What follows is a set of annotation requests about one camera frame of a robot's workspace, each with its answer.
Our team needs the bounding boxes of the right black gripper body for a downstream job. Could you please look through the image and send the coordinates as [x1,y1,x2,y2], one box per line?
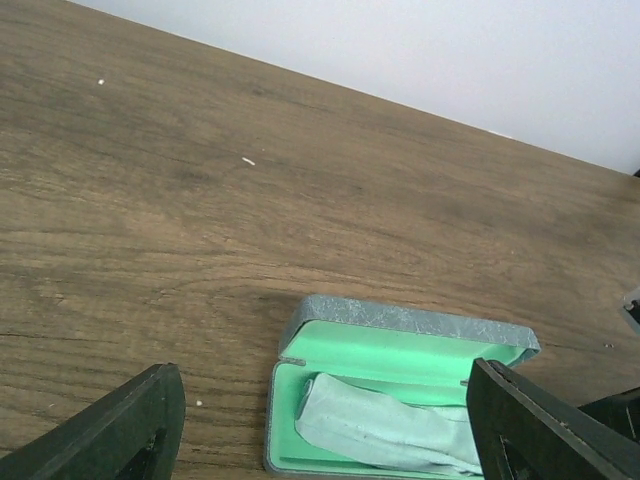
[579,387,640,443]

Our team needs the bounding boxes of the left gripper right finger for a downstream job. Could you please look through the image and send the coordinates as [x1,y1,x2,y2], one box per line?
[466,359,639,480]

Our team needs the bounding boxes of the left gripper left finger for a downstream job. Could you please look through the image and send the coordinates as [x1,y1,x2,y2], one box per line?
[1,363,186,479]

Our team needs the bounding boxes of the light blue cleaning cloth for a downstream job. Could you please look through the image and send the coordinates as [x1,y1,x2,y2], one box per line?
[294,373,482,475]

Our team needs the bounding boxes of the teal glasses case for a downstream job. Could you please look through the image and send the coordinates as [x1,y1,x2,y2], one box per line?
[264,294,540,479]

